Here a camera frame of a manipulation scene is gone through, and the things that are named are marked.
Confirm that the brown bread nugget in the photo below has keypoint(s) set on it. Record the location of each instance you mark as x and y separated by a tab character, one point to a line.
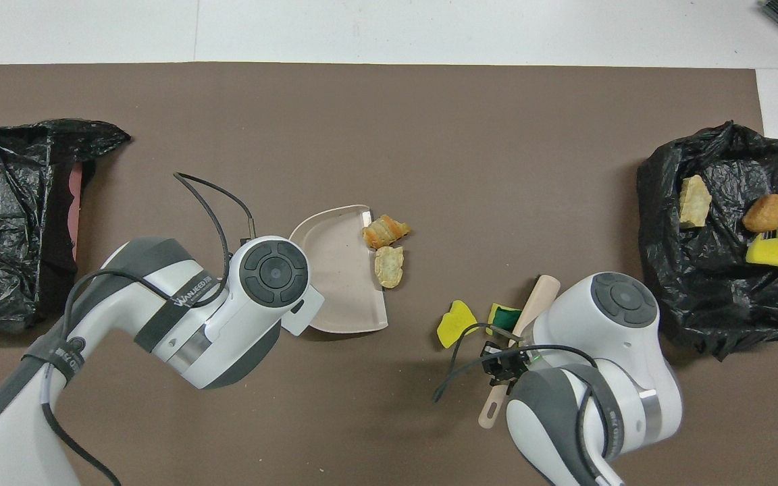
766	213

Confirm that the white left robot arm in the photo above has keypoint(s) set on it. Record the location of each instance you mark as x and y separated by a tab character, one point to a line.
159	317

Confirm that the left black trash bag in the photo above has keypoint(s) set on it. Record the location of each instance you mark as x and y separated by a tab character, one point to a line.
713	304

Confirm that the beige plastic dustpan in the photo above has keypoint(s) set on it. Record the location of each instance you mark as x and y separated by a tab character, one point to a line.
342	277

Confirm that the brown table mat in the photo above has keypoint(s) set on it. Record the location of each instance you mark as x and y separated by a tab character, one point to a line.
389	101

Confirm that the striped bread piece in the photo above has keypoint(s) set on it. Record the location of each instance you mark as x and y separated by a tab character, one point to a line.
694	201
384	231

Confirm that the beige hand brush black bristles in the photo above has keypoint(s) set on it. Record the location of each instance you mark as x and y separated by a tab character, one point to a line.
539	297

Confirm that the pale bread chunk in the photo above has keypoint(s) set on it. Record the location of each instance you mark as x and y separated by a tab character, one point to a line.
389	266

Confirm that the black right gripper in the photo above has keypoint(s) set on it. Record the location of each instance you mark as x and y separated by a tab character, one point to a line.
516	364

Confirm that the green and yellow sponge piece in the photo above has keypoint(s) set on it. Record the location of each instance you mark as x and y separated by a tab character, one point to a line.
505	317

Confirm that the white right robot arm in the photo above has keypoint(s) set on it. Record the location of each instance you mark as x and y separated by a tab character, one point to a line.
605	378

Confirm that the black bag lined pink bin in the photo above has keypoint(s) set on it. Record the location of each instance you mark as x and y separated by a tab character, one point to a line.
4	223

